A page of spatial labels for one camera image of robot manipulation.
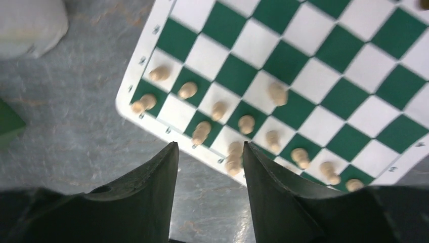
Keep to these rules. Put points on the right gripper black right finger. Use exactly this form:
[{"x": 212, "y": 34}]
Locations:
[{"x": 288, "y": 208}]

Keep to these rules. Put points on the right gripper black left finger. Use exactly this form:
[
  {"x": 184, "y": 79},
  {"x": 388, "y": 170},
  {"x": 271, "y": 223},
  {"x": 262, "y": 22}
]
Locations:
[{"x": 135, "y": 207}]

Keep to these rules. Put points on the green white chess board mat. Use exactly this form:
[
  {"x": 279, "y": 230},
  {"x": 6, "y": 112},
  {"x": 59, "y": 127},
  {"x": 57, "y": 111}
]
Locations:
[{"x": 335, "y": 91}]

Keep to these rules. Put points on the light wooden pawn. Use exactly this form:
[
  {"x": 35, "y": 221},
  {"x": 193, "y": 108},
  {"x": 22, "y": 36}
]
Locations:
[{"x": 159, "y": 74}]

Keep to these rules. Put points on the green plastic bin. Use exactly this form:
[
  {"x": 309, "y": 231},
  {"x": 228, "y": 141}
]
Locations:
[{"x": 11, "y": 124}]

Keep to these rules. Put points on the white wrapped paper roll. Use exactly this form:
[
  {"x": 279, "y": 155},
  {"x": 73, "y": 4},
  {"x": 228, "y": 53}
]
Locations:
[{"x": 29, "y": 29}]

